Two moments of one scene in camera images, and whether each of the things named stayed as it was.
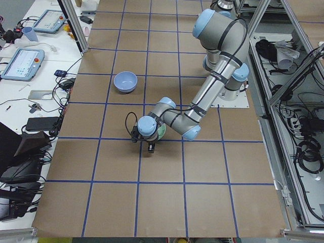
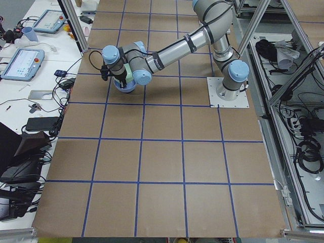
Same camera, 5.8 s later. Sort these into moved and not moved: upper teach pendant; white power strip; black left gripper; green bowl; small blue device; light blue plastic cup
Moved: green bowl; black left gripper
Not moved: light blue plastic cup; white power strip; small blue device; upper teach pendant
